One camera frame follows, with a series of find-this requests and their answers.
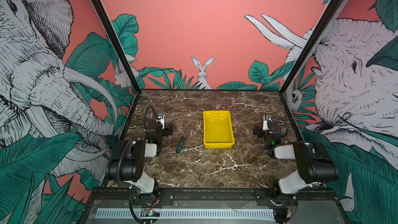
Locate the yellow plastic bin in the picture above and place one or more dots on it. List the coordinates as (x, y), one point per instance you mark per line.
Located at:
(218, 130)

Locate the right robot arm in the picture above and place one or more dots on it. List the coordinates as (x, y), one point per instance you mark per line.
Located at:
(314, 165)

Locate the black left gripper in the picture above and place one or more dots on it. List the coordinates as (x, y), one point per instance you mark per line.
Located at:
(165, 132)

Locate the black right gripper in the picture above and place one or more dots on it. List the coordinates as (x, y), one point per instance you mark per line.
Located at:
(259, 134)

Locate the black left frame post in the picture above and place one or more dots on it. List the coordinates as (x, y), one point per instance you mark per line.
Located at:
(110, 31)

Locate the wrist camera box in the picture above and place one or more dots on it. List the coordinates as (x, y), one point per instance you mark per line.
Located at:
(161, 119)
(267, 122)

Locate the green black handled screwdriver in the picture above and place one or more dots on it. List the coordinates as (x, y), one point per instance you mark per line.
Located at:
(182, 141)

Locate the white slotted cable duct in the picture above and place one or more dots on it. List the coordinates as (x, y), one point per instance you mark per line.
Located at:
(188, 213)

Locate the small green circuit board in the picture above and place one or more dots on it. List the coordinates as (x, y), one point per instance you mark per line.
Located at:
(150, 213)

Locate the black right frame post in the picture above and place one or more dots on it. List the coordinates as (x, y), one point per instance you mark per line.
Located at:
(329, 15)

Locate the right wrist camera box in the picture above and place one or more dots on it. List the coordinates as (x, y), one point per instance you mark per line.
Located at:
(267, 122)

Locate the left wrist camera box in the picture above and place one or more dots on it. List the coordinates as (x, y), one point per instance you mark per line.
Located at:
(161, 119)

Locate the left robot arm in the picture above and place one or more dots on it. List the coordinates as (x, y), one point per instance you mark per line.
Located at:
(126, 165)

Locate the black frame post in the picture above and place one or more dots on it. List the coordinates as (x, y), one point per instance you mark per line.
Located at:
(110, 31)
(329, 15)

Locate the black front mounting rail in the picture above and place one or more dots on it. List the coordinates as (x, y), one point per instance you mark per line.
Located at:
(170, 196)

